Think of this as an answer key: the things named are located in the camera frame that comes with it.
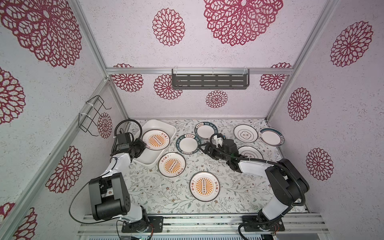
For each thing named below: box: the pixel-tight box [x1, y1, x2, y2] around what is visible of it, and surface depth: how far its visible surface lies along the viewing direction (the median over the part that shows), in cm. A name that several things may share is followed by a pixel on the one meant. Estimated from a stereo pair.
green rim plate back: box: [194, 121, 219, 140], surface depth 116 cm
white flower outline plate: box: [237, 145, 264, 160], surface depth 102 cm
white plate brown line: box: [233, 124, 259, 143], surface depth 113 cm
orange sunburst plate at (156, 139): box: [142, 129, 171, 151], surface depth 97 cm
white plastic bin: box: [133, 119, 177, 167], surface depth 94 cm
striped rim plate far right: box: [258, 127, 285, 147], surface depth 112 cm
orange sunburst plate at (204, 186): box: [189, 171, 221, 202], surface depth 87 cm
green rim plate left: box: [176, 133, 201, 155], surface depth 108 cm
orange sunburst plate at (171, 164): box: [158, 151, 187, 178], surface depth 97 cm
